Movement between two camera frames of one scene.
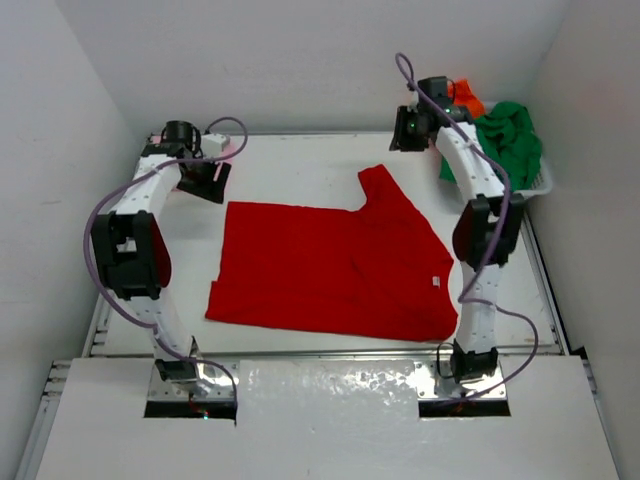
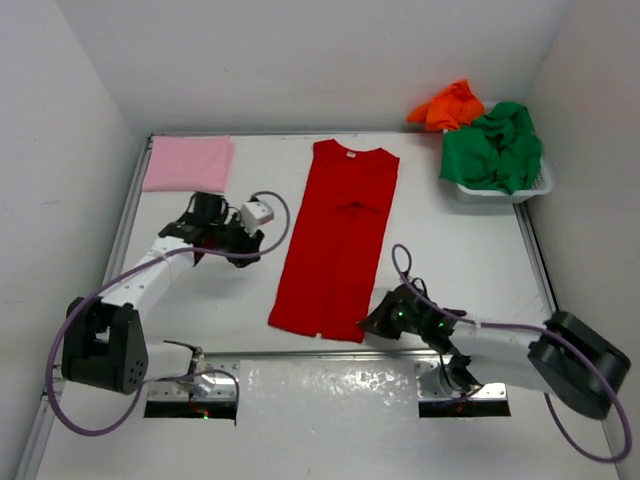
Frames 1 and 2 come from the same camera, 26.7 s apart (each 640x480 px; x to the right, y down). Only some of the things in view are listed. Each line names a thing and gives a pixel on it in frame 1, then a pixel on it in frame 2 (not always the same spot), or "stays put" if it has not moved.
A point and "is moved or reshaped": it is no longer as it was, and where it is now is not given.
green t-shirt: [508, 136] stays put
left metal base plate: [213, 383] stays put
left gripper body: [200, 180] -> [234, 237]
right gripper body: [409, 134] -> [390, 323]
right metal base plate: [435, 381] stays put
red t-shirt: [377, 271] is moved or reshaped
